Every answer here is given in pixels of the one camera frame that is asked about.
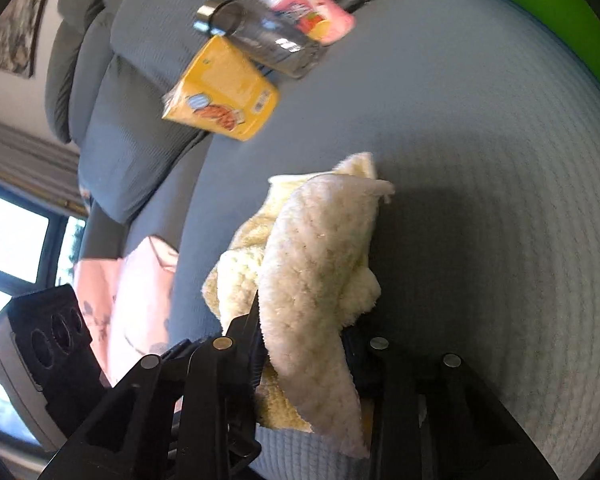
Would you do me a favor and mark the yellow white fluffy towel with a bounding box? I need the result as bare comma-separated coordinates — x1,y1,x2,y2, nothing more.
201,152,394,458

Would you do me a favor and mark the pink floral garment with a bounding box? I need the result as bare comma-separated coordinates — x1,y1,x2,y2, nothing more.
73,236,178,385

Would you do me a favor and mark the black framed window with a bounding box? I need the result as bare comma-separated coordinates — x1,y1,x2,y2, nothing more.
0,185,85,455

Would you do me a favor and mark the striped grey curtain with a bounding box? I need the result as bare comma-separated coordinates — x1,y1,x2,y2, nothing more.
0,124,88,218

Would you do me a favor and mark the grey fabric sofa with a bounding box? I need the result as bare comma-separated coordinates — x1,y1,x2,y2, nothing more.
45,0,600,479

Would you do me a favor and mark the framed landscape painting near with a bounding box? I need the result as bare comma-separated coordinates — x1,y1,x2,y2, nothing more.
0,0,47,79

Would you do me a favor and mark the yellow paper food cup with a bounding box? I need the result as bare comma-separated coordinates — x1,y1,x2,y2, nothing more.
162,36,278,142

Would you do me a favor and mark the clear bottle steel cap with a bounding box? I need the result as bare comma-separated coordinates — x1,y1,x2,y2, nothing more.
193,0,326,79

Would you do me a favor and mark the pink gum jar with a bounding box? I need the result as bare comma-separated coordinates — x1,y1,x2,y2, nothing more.
258,0,355,46

